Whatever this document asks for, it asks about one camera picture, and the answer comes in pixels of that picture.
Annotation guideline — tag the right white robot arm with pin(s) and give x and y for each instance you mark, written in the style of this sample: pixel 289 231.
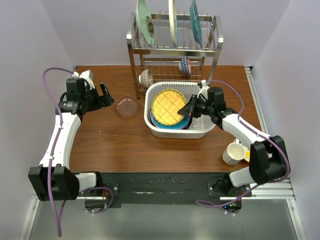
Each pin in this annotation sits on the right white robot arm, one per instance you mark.
pixel 268 160

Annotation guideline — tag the teal yellow patterned saucer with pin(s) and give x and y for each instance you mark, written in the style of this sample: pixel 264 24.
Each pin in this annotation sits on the teal yellow patterned saucer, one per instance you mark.
pixel 247 156

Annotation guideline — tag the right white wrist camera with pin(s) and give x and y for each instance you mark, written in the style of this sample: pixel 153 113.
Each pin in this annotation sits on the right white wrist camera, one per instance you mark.
pixel 202 87

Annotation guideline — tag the green leaf pattern plate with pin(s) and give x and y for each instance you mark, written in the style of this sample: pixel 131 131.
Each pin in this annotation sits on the green leaf pattern plate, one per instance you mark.
pixel 165 106

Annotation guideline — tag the blue zigzag bowl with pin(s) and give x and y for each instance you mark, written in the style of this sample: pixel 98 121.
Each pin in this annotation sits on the blue zigzag bowl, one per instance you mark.
pixel 185 65

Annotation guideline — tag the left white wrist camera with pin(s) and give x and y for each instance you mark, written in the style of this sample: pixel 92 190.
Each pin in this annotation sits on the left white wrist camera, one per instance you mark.
pixel 87 75

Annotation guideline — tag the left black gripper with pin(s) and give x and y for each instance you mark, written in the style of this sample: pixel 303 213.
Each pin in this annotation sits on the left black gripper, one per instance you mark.
pixel 100 103

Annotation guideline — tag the white plastic bin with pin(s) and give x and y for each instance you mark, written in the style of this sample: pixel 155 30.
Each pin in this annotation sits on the white plastic bin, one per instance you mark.
pixel 199 127

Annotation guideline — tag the lavender plate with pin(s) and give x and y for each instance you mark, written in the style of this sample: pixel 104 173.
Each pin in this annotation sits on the lavender plate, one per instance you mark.
pixel 151 118

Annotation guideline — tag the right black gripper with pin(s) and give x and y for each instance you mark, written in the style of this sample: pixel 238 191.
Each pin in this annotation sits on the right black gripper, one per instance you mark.
pixel 190 109

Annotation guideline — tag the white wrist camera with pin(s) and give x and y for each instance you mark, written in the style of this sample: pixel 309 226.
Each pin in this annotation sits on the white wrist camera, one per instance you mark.
pixel 87 75
pixel 202 87

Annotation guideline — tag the steel dish rack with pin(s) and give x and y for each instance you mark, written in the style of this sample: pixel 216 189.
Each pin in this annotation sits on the steel dish rack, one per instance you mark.
pixel 163 59

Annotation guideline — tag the cream rimmed plate in rack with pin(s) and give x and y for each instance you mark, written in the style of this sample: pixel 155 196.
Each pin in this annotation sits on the cream rimmed plate in rack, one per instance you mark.
pixel 173 25

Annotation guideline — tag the blue dotted scalloped plate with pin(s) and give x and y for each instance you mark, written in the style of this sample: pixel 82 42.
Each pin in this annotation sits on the blue dotted scalloped plate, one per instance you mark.
pixel 184 124

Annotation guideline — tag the mint floral plate in rack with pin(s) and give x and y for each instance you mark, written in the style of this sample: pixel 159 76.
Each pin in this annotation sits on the mint floral plate in rack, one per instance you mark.
pixel 144 21

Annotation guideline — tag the brown patterned bowl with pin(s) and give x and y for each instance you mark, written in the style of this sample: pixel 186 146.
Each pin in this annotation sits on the brown patterned bowl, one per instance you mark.
pixel 146 78

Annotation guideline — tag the white ceramic mug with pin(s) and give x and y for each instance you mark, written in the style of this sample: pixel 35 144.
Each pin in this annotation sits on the white ceramic mug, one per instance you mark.
pixel 234 153

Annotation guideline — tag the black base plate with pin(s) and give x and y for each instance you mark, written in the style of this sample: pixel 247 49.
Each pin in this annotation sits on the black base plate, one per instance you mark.
pixel 173 188

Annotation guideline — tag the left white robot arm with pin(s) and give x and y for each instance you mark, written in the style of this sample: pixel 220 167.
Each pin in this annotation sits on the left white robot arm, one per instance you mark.
pixel 53 170

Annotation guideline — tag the clear glass plate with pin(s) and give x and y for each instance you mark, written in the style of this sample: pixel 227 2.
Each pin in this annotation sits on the clear glass plate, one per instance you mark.
pixel 126 107

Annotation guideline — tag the teal plate in rack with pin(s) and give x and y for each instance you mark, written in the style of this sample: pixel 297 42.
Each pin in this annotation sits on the teal plate in rack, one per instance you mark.
pixel 195 23

